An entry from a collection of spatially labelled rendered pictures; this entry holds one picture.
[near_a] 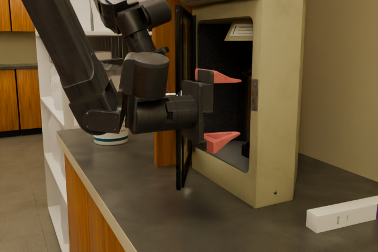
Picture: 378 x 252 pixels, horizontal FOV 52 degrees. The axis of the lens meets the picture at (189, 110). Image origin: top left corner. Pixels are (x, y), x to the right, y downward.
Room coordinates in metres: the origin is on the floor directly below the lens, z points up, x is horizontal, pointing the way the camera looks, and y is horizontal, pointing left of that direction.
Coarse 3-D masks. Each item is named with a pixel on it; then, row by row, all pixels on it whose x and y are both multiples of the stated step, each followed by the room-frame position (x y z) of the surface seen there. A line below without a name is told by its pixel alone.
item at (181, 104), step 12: (192, 84) 0.64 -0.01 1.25; (168, 96) 0.63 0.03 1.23; (180, 96) 0.63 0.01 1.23; (192, 96) 0.64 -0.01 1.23; (168, 108) 0.60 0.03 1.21; (180, 108) 0.61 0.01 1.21; (192, 108) 0.62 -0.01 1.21; (168, 120) 0.60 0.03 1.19; (180, 120) 0.61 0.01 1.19; (192, 120) 0.62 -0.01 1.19; (192, 132) 0.64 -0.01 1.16
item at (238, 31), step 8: (232, 24) 0.98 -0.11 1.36; (240, 24) 0.94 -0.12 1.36; (248, 24) 0.93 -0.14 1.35; (232, 32) 0.95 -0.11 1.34; (240, 32) 0.93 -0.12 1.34; (248, 32) 0.92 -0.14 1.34; (224, 40) 0.99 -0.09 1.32; (232, 40) 0.94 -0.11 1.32; (240, 40) 0.92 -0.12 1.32; (248, 40) 0.91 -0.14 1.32
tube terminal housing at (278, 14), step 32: (256, 0) 0.84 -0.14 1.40; (288, 0) 0.85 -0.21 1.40; (256, 32) 0.83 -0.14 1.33; (288, 32) 0.85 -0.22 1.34; (256, 64) 0.83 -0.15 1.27; (288, 64) 0.85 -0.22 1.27; (288, 96) 0.86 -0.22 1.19; (256, 128) 0.82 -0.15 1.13; (288, 128) 0.86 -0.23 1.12; (192, 160) 1.10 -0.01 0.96; (256, 160) 0.82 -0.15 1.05; (288, 160) 0.86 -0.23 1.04; (256, 192) 0.82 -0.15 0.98; (288, 192) 0.86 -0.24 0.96
